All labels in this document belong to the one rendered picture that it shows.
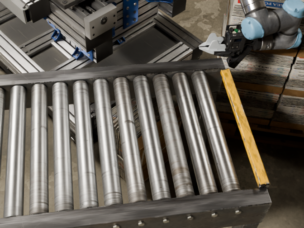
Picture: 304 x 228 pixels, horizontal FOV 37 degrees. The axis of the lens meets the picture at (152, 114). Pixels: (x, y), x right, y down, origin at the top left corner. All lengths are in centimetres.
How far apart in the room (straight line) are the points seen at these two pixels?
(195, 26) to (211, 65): 140
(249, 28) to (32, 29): 138
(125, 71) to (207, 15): 159
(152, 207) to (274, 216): 106
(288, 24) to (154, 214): 80
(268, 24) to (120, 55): 103
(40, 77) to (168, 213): 61
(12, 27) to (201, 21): 116
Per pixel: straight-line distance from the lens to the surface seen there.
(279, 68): 197
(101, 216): 119
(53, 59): 238
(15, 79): 149
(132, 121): 135
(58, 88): 144
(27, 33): 255
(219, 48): 162
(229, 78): 147
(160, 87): 143
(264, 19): 155
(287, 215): 219
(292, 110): 218
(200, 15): 299
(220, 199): 123
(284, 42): 168
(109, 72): 147
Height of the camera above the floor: 187
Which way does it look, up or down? 52 degrees down
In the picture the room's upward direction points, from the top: 4 degrees clockwise
